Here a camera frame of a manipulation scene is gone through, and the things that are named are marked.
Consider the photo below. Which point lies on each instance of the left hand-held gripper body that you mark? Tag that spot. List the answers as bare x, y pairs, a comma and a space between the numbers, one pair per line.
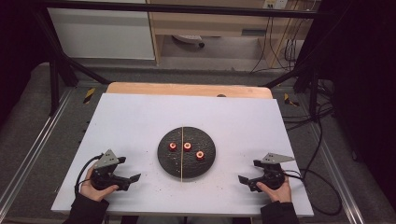
106, 160

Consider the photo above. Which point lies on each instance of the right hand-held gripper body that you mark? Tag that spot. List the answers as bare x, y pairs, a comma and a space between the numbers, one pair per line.
274, 174

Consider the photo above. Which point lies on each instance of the thin wooden skewer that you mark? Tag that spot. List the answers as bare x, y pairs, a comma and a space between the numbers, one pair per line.
181, 168

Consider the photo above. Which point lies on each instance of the round black textured plate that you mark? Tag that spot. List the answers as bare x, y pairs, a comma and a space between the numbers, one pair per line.
193, 168

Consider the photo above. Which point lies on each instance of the person's right hand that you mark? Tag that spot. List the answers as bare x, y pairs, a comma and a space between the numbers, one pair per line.
280, 194

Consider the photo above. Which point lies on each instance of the person's left hand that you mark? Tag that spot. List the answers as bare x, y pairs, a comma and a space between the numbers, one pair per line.
96, 194

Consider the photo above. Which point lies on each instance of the wooden table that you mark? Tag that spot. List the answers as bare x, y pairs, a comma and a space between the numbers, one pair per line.
186, 90

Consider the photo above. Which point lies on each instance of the white cabinet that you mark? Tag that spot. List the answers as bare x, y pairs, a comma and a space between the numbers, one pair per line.
99, 34

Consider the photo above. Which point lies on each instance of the white chair base with caster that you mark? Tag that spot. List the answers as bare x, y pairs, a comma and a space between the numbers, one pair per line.
188, 39

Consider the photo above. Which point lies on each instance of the light wooden desk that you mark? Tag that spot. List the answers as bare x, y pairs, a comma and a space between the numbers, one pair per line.
205, 25

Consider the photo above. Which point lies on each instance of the aluminium floor rail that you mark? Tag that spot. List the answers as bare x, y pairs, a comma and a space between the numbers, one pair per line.
37, 143
339, 174

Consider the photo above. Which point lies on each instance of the white wall socket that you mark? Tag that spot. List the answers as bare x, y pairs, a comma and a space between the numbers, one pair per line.
275, 3

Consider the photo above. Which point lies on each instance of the black metal frame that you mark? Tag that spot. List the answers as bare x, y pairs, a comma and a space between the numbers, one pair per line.
186, 9

